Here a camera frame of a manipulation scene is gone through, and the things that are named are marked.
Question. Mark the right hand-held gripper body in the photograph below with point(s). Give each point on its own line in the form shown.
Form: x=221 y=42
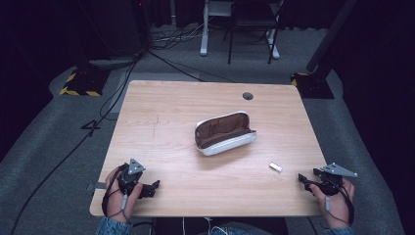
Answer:
x=330 y=181

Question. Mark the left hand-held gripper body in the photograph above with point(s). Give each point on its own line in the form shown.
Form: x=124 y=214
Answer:
x=129 y=178

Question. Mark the person's right hand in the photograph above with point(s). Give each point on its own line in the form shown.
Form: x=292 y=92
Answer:
x=337 y=205

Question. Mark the person's left hand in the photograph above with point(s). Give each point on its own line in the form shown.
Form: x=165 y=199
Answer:
x=115 y=202

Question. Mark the small white eraser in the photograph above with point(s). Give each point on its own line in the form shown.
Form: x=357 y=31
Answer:
x=275 y=166

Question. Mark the person's left denim sleeve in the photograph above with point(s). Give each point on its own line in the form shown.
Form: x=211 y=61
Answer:
x=112 y=227

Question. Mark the person's denim sleeve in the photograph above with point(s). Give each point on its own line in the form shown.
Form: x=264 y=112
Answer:
x=112 y=227
x=339 y=231

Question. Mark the person's right denim sleeve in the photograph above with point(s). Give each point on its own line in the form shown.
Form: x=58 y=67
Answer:
x=339 y=231

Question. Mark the person's denim legs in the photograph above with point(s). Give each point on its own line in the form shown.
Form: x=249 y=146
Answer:
x=228 y=230

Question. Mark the white pencil case brown lining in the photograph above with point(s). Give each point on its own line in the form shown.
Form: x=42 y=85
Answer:
x=224 y=133

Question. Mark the stand base with yellow stripes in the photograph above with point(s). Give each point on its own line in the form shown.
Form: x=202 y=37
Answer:
x=311 y=85
x=85 y=81

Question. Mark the slanted black stand pole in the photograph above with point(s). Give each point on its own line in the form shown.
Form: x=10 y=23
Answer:
x=329 y=36

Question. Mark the black metal chair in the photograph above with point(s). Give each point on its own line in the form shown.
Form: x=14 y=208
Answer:
x=253 y=23

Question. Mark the white desk frame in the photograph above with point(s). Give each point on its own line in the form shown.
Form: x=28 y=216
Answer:
x=205 y=32

